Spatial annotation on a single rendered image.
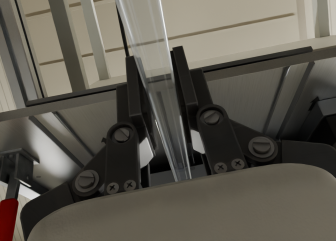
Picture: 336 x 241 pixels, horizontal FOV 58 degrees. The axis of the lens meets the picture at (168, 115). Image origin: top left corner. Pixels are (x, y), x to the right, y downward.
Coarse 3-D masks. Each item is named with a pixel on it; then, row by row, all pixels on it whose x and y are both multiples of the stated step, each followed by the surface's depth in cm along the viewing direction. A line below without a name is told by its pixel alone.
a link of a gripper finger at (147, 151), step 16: (128, 64) 14; (128, 80) 13; (128, 96) 13; (144, 96) 13; (128, 112) 13; (144, 112) 12; (144, 128) 13; (144, 144) 12; (96, 160) 12; (144, 160) 13; (80, 176) 11; (96, 176) 11; (80, 192) 11; (96, 192) 11
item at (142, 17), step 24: (120, 0) 9; (144, 0) 9; (144, 24) 10; (144, 48) 11; (168, 48) 11; (144, 72) 12; (168, 72) 12; (168, 96) 14; (168, 120) 16; (168, 144) 18
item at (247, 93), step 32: (224, 64) 31; (256, 64) 26; (288, 64) 25; (320, 64) 26; (64, 96) 31; (96, 96) 26; (224, 96) 28; (256, 96) 29; (288, 96) 30; (320, 96) 30; (0, 128) 27; (32, 128) 28; (64, 128) 28; (96, 128) 29; (256, 128) 35; (288, 128) 36; (64, 160) 34; (160, 160) 39
